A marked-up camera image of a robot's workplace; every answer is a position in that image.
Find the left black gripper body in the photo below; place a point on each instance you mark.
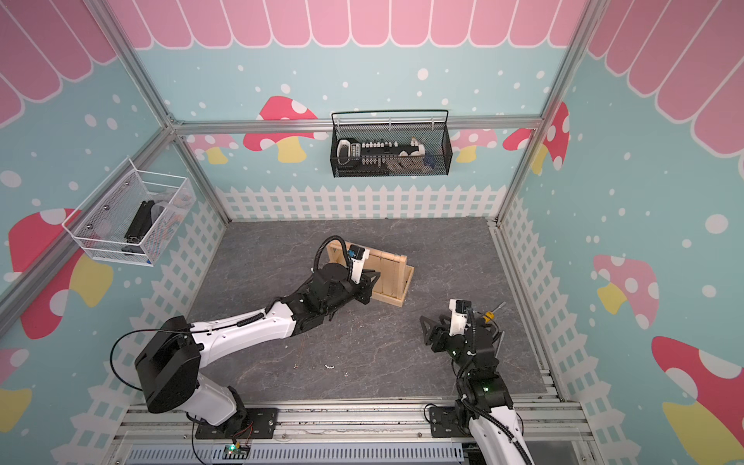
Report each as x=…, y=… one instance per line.
x=358, y=292

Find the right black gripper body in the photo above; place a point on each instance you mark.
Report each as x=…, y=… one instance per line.
x=454, y=347

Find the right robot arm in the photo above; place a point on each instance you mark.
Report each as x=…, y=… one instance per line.
x=484, y=408

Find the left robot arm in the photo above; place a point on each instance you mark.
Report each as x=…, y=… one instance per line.
x=170, y=366

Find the green lit circuit board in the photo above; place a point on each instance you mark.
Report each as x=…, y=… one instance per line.
x=235, y=450

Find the black box in white basket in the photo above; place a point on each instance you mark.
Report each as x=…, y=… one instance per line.
x=141, y=223

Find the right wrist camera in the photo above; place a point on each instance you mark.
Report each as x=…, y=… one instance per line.
x=460, y=311

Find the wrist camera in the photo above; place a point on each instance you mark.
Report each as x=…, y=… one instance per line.
x=460, y=311
x=358, y=256

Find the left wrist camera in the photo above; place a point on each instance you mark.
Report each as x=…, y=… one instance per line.
x=358, y=256

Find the yellow handled screwdriver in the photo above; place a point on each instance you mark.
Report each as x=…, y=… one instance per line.
x=489, y=316

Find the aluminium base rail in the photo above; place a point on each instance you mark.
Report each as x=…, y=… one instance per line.
x=367, y=431

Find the black wire mesh basket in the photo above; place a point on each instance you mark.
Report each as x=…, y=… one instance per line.
x=395, y=142

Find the white wire mesh basket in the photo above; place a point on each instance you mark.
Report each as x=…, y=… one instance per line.
x=99, y=223

